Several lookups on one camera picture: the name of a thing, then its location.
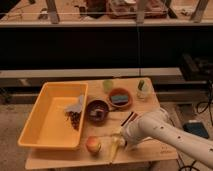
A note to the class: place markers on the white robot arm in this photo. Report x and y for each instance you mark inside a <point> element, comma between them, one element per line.
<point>155,124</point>

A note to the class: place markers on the clear glass cup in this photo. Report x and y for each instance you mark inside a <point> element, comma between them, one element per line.
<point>142,92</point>

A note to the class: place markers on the terracotta bowl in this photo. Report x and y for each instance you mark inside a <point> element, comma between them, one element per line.
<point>120,91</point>

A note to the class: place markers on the green vegetable in glass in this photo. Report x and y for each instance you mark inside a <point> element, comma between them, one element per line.
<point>141,84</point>

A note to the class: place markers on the yellow banana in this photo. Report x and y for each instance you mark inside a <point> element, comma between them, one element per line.
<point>116,140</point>

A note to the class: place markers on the striped brown white block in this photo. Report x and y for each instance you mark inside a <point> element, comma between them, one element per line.
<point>131,117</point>

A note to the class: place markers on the blue sponge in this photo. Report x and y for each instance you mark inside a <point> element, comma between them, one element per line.
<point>119,99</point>

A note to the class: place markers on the yellow plastic bin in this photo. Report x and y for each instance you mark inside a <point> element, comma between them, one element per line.
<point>47,125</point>

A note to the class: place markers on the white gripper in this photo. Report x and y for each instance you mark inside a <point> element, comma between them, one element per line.
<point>125,138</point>

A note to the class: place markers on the dark brown bowl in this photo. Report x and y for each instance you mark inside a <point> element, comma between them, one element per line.
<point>97,111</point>

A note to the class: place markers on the green plastic cup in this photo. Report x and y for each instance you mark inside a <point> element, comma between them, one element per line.
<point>107,85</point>

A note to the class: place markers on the black foot pedal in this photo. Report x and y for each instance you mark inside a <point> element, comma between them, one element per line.
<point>196,128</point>

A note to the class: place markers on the bunch of dark grapes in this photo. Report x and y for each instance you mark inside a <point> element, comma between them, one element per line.
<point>74,118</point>

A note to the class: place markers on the red yellow apple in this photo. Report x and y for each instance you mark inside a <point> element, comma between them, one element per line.
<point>93,144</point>

